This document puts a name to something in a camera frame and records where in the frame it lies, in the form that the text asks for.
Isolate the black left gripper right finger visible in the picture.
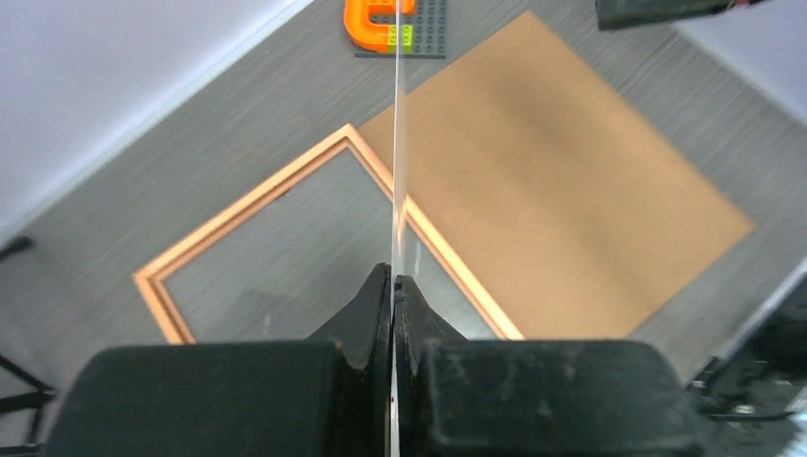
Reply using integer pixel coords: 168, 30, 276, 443
394, 276, 706, 456

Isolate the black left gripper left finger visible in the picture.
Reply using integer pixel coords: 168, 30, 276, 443
45, 264, 392, 456

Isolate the mountain landscape photo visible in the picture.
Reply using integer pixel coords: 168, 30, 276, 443
388, 15, 407, 456

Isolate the copper picture frame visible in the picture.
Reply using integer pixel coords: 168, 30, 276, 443
132, 123, 525, 347

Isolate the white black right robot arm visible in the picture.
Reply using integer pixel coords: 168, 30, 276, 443
595, 0, 762, 30

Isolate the brown cardboard backing board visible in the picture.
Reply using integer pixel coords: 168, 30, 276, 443
356, 10, 757, 342

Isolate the orange letter toy block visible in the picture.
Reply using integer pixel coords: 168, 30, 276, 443
344, 0, 417, 53

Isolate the grey building baseplate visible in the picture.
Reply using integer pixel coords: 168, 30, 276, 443
347, 1, 448, 59

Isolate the green building brick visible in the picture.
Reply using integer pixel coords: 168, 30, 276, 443
386, 24, 414, 54

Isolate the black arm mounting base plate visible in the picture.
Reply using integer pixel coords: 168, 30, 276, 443
685, 297, 806, 423

